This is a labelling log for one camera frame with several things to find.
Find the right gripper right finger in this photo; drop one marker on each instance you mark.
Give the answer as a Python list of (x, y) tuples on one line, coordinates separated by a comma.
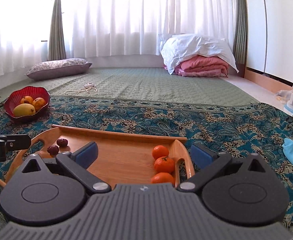
[(211, 165)]

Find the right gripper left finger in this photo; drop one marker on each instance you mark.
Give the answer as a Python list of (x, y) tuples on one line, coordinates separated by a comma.
[(74, 165)]

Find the small tangerine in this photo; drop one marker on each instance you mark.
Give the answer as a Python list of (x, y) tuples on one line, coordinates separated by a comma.
[(163, 177), (159, 151), (164, 164)]

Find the yellow mango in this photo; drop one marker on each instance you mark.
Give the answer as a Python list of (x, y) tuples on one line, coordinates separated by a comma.
[(24, 109)]

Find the wooden serving tray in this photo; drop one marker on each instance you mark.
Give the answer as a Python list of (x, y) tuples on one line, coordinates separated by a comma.
[(123, 158)]

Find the orange fruit in bowl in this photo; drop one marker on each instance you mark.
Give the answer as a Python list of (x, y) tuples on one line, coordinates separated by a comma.
[(27, 99)]

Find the red-orange fruit in bowl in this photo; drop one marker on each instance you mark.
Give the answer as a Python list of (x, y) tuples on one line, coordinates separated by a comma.
[(38, 103)]

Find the red fruit bowl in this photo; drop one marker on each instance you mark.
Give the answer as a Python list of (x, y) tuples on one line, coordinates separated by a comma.
[(14, 100)]

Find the floral grey pillow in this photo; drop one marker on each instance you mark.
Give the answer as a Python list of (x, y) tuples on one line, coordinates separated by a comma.
[(58, 68)]

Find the pink folded blanket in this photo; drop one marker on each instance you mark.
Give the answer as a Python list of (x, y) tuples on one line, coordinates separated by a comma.
[(200, 66)]

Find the green quilted mat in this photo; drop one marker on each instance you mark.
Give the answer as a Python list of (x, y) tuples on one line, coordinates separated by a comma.
[(152, 84)]

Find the left green curtain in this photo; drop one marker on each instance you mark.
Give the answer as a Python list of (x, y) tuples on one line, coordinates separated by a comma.
[(56, 50)]

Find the green curtain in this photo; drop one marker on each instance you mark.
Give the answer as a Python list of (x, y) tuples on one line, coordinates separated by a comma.
[(241, 34), (56, 50)]

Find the right green curtain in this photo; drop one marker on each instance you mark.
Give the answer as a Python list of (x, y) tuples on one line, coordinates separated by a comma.
[(241, 34)]

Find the white pillow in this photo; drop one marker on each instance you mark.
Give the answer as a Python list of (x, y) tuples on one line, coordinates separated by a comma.
[(179, 48)]

